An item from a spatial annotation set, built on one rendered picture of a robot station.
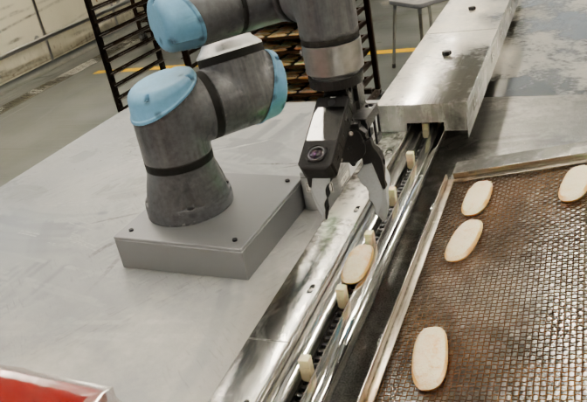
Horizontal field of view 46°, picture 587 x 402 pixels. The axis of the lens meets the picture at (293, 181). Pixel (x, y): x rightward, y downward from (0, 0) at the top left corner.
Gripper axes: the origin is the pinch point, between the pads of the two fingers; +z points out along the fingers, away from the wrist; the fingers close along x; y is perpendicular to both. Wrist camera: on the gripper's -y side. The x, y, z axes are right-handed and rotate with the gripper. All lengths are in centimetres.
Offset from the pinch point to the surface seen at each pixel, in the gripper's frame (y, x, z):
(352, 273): -3.2, 0.0, 7.3
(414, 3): 336, 70, 47
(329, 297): -8.0, 1.9, 8.2
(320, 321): -13.0, 1.5, 8.2
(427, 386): -27.7, -15.9, 2.8
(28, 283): -7, 58, 11
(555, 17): 141, -20, 11
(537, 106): 67, -19, 11
